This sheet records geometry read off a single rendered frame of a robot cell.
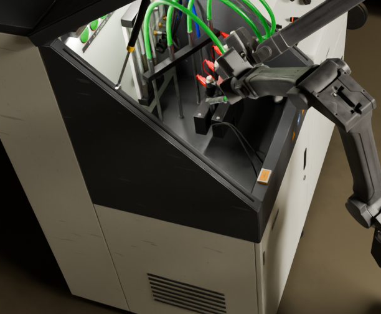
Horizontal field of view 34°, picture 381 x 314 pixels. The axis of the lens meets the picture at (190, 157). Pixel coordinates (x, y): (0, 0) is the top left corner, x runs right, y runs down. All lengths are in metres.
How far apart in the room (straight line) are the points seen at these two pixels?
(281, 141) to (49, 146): 0.72
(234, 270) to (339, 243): 0.91
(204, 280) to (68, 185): 0.58
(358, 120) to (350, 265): 1.74
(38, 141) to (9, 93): 0.19
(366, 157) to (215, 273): 1.02
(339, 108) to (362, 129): 0.07
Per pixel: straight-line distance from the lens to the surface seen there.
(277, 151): 1.99
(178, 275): 2.30
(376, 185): 1.40
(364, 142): 1.26
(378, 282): 2.85
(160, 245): 2.17
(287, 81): 1.30
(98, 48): 1.91
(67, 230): 2.37
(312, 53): 2.30
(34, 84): 1.82
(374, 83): 3.71
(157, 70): 2.09
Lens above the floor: 2.40
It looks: 47 degrees down
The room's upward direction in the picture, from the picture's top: 9 degrees counter-clockwise
